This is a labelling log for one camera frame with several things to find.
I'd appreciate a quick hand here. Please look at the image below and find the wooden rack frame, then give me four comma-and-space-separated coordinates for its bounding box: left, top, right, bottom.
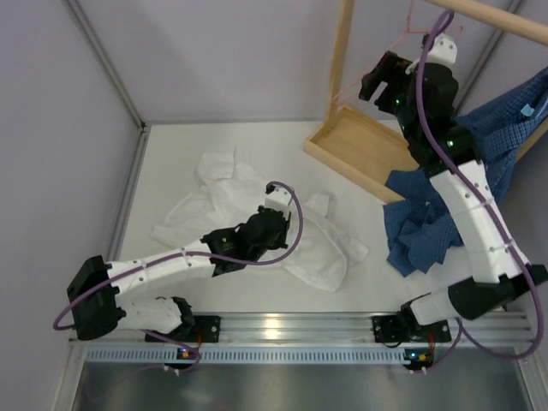
327, 0, 548, 168

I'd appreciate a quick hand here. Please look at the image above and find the white shirt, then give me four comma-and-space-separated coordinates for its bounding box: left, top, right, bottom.
151, 144, 369, 293

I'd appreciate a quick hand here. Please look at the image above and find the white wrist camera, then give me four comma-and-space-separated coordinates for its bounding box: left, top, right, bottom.
264, 187, 292, 213
426, 33, 457, 69

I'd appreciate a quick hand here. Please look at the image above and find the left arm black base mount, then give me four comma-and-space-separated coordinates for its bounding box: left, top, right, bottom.
165, 315, 221, 343

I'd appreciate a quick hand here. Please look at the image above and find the blue checked shirt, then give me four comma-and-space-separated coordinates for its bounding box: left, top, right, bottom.
384, 69, 547, 283

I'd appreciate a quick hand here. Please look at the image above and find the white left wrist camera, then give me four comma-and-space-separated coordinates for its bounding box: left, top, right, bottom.
264, 187, 292, 213

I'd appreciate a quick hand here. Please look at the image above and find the aluminium frame rail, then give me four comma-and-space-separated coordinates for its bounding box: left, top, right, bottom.
68, 311, 534, 347

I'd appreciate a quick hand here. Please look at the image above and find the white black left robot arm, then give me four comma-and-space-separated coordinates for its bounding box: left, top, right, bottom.
67, 205, 291, 342

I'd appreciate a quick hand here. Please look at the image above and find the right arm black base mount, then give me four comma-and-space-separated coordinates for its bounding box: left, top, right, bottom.
372, 302, 452, 348

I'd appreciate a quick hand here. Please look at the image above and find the pink wire hanger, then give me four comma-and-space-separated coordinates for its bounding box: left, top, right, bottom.
333, 0, 466, 104

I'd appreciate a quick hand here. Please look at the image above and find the grey slotted cable duct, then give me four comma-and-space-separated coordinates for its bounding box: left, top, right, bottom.
85, 345, 521, 364

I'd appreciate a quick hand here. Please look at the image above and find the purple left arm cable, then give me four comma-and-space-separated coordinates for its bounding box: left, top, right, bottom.
51, 182, 306, 373

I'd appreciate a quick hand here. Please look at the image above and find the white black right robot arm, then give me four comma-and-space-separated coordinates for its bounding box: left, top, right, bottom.
359, 51, 547, 340

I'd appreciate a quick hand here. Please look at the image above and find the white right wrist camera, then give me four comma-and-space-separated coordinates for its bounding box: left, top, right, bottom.
426, 33, 457, 69

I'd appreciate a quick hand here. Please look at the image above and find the wooden rack base tray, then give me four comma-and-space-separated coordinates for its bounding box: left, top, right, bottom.
303, 105, 418, 204

